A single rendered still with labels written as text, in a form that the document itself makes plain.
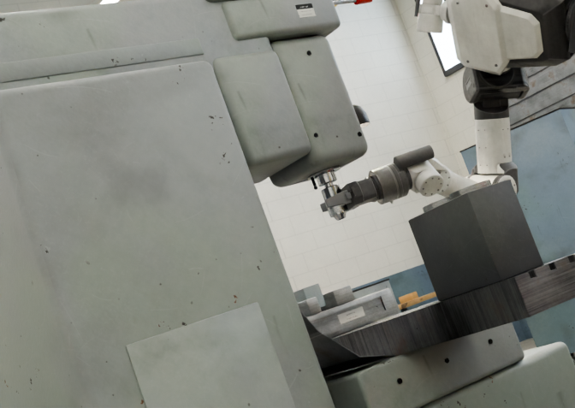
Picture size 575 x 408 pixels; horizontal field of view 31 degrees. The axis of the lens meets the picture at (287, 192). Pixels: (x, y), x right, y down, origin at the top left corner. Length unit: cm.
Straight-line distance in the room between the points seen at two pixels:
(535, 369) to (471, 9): 87
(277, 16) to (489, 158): 69
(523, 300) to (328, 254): 885
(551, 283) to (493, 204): 19
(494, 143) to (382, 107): 926
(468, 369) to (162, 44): 100
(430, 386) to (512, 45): 82
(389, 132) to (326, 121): 947
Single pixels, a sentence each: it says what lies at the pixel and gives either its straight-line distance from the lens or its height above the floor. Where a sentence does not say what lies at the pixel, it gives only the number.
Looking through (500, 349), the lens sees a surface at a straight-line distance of 252.
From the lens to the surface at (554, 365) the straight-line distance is 265.
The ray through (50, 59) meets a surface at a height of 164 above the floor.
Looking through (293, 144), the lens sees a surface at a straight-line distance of 236.
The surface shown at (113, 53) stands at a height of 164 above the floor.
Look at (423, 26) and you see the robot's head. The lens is 270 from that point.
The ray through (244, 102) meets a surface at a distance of 232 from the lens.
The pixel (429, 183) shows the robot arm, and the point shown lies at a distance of 255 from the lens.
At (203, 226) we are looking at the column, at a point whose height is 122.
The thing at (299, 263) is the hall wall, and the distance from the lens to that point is 1060.
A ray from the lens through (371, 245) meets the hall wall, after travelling 1123.
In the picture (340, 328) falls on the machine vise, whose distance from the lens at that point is 264.
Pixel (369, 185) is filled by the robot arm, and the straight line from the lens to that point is 251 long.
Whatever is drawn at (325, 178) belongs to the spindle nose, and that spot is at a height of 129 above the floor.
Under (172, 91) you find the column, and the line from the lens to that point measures 210.
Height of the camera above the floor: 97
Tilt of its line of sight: 7 degrees up
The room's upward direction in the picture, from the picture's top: 20 degrees counter-clockwise
